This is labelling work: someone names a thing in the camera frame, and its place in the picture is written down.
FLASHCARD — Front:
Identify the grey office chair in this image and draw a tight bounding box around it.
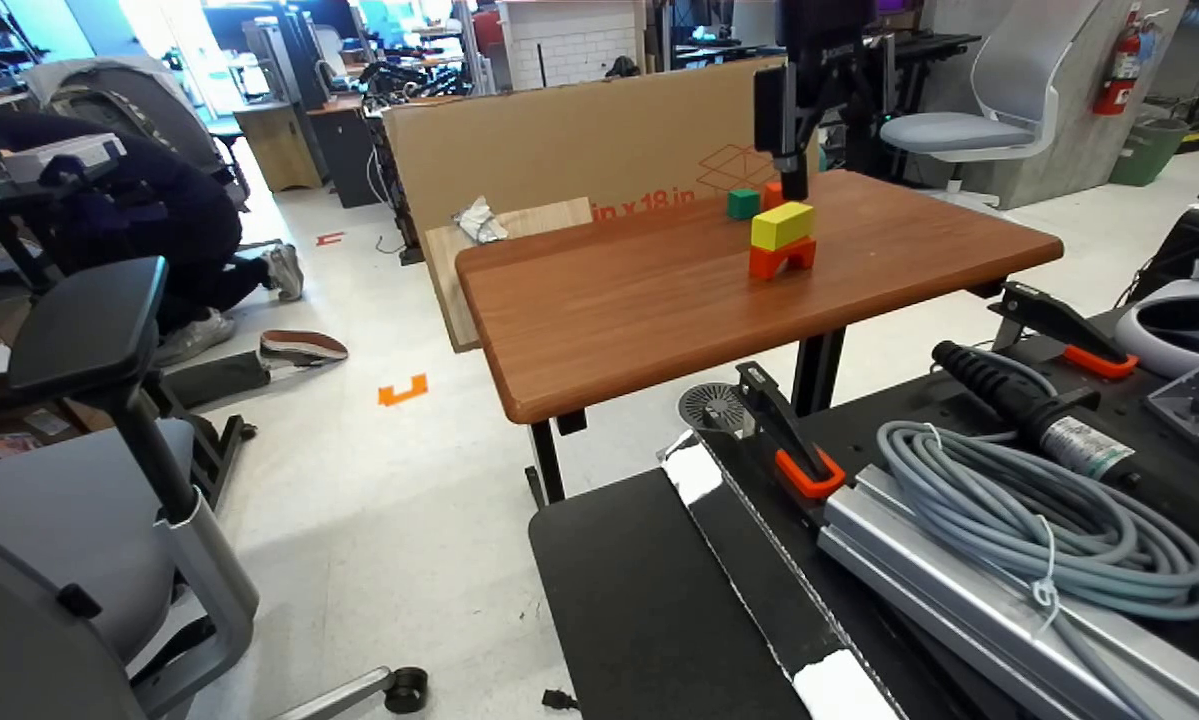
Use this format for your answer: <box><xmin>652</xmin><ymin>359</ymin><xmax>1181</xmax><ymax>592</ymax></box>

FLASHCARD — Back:
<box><xmin>0</xmin><ymin>256</ymin><xmax>431</xmax><ymax>720</ymax></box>

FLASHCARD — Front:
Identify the orange arch block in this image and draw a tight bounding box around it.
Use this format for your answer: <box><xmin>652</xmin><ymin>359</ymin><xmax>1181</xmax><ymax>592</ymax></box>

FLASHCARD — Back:
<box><xmin>748</xmin><ymin>237</ymin><xmax>818</xmax><ymax>282</ymax></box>

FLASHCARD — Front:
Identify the red fire extinguisher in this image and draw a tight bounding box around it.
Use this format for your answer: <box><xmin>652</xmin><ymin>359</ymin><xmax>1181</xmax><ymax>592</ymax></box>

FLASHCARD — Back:
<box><xmin>1092</xmin><ymin>3</ymin><xmax>1147</xmax><ymax>117</ymax></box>

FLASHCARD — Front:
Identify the wooden board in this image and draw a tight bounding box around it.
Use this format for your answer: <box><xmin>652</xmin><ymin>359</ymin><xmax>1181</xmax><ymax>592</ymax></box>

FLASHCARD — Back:
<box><xmin>423</xmin><ymin>196</ymin><xmax>595</xmax><ymax>354</ymax></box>

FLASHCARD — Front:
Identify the crumpled white paper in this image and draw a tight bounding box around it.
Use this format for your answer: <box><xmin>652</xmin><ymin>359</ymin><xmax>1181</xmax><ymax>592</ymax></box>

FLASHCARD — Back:
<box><xmin>452</xmin><ymin>195</ymin><xmax>510</xmax><ymax>246</ymax></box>

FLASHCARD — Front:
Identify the person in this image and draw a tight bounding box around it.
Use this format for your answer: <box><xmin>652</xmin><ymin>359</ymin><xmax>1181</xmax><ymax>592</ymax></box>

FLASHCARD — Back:
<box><xmin>0</xmin><ymin>108</ymin><xmax>306</xmax><ymax>368</ymax></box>

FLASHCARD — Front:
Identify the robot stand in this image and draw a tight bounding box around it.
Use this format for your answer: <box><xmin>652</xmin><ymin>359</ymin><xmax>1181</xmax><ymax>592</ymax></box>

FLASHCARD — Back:
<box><xmin>528</xmin><ymin>308</ymin><xmax>1199</xmax><ymax>720</ymax></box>

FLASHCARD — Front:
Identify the coil of grey cable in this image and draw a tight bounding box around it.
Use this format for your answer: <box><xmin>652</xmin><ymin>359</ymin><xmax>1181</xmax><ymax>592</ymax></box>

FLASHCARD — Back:
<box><xmin>876</xmin><ymin>419</ymin><xmax>1199</xmax><ymax>720</ymax></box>

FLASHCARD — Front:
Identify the white flat box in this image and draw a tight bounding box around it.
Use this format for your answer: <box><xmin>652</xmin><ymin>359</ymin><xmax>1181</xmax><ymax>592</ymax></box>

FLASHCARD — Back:
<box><xmin>2</xmin><ymin>132</ymin><xmax>128</xmax><ymax>185</ymax></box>

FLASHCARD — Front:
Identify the yellow block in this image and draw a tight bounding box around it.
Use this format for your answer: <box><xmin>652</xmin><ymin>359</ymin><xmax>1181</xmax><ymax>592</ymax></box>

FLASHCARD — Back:
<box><xmin>751</xmin><ymin>201</ymin><xmax>817</xmax><ymax>252</ymax></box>

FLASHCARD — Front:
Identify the black cabinet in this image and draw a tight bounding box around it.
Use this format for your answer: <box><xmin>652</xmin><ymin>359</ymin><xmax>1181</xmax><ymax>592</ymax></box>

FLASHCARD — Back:
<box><xmin>307</xmin><ymin>94</ymin><xmax>384</xmax><ymax>210</ymax></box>

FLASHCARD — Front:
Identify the white office chair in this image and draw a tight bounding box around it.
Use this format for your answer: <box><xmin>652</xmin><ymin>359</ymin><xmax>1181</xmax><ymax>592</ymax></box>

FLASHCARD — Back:
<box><xmin>878</xmin><ymin>0</ymin><xmax>1102</xmax><ymax>195</ymax></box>

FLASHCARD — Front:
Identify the wooden cabinet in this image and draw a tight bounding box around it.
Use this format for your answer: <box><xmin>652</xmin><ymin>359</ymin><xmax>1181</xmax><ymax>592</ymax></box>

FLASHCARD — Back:
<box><xmin>233</xmin><ymin>99</ymin><xmax>326</xmax><ymax>194</ymax></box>

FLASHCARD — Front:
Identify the large cardboard box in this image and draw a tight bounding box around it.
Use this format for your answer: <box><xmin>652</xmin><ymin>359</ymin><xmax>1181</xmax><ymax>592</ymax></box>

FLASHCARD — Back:
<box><xmin>382</xmin><ymin>56</ymin><xmax>820</xmax><ymax>263</ymax></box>

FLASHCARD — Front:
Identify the black cable with plug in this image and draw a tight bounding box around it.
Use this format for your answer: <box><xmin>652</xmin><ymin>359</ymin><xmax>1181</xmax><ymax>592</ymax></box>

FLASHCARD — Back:
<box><xmin>931</xmin><ymin>339</ymin><xmax>1137</xmax><ymax>483</ymax></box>

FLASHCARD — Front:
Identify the aluminium rail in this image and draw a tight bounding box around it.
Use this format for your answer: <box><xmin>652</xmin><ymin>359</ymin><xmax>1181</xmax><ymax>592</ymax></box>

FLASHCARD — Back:
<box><xmin>817</xmin><ymin>464</ymin><xmax>1199</xmax><ymax>720</ymax></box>

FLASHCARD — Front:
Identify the black clamp with orange tips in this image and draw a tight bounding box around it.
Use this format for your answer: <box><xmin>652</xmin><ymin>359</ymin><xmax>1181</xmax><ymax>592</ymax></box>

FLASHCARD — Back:
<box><xmin>734</xmin><ymin>361</ymin><xmax>848</xmax><ymax>501</ymax></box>
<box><xmin>988</xmin><ymin>281</ymin><xmax>1141</xmax><ymax>381</ymax></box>

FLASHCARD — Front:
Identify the green bin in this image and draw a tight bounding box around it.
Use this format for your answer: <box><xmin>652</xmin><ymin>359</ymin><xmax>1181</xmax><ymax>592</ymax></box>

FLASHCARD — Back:
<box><xmin>1108</xmin><ymin>114</ymin><xmax>1192</xmax><ymax>189</ymax></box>

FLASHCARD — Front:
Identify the loose shoe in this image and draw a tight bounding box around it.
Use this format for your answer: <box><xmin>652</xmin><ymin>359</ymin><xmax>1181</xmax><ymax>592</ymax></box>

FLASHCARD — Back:
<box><xmin>258</xmin><ymin>329</ymin><xmax>350</xmax><ymax>370</ymax></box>

